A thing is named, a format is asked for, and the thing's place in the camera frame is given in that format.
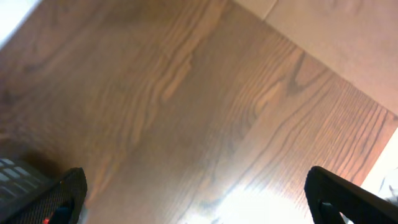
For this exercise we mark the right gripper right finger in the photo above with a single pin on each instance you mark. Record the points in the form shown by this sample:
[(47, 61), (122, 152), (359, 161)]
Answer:
[(330, 198)]

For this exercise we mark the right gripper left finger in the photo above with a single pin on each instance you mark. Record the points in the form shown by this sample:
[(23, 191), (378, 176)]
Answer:
[(60, 200)]

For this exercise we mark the grey plastic basket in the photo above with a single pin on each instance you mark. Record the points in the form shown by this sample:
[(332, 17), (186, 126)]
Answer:
[(19, 182)]

